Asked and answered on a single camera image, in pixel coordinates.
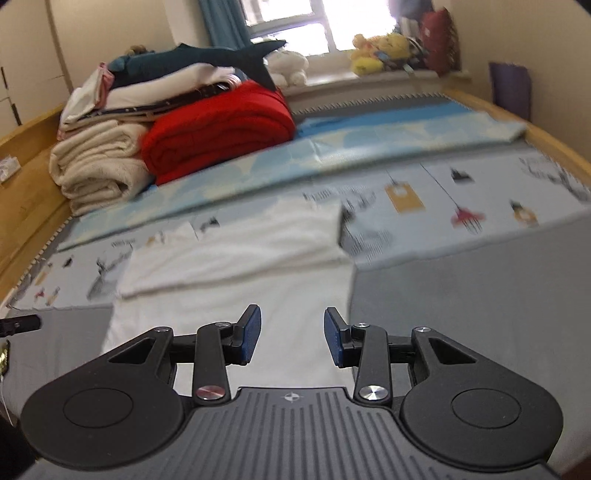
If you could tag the yellow round plush toy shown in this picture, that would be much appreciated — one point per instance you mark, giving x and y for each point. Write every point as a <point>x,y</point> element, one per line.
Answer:
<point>395,46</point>

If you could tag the white long-sleeve shirt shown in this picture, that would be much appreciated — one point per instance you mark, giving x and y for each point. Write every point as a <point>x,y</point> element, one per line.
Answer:
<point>240,263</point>

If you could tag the white window sill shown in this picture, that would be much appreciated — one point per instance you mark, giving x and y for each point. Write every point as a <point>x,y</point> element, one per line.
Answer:
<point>332,83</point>

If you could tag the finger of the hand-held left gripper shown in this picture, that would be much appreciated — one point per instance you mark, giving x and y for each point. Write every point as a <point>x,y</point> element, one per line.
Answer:
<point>18,325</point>

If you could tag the pink and white folded cloth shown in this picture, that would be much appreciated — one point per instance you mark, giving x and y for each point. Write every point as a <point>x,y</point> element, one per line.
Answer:
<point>85,101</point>

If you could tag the white pillow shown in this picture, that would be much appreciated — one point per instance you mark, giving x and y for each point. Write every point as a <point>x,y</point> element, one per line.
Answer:
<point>166,87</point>

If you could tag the dark teal shark plush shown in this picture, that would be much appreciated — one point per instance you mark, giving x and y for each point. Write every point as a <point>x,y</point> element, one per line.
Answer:
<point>203,57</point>

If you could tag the red folded blanket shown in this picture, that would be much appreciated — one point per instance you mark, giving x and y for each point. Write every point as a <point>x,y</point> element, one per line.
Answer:
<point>217,129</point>

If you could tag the light blue patterned mat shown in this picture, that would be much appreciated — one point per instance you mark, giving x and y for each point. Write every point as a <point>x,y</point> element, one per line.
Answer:
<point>286,157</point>

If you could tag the purple paper bag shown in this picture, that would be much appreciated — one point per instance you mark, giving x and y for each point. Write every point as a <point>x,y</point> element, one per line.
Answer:
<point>510,92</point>

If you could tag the clear plastic bag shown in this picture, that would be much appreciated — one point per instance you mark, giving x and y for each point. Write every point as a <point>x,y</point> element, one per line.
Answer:
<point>9,168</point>

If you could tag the cream folded blanket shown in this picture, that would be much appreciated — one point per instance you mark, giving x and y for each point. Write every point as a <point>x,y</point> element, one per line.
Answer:
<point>97,170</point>

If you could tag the dark patterned folded cloth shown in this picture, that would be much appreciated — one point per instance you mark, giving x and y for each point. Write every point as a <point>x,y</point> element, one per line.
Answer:
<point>184,99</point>

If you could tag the grey printed bed sheet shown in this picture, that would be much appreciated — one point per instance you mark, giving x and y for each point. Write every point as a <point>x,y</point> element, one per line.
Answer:
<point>461,300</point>

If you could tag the blue curtain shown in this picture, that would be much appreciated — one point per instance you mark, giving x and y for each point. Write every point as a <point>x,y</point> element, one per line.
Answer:
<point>224,21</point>
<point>413,9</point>

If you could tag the dark red cushion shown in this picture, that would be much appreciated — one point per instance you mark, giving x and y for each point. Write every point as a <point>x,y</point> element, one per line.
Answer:
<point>436,41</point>

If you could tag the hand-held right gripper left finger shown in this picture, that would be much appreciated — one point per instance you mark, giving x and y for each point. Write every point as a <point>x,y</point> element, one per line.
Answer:
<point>251,334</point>

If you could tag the white plush bear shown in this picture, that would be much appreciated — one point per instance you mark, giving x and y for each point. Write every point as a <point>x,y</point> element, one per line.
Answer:
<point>288,67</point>

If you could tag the window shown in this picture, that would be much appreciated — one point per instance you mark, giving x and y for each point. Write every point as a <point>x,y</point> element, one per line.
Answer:
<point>323,23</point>

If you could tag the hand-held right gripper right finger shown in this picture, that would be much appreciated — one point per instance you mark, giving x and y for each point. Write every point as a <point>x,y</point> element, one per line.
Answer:
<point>333,337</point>

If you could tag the pale yellow plush toy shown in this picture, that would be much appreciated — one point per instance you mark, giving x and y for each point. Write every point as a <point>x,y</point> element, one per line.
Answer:
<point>364,57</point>

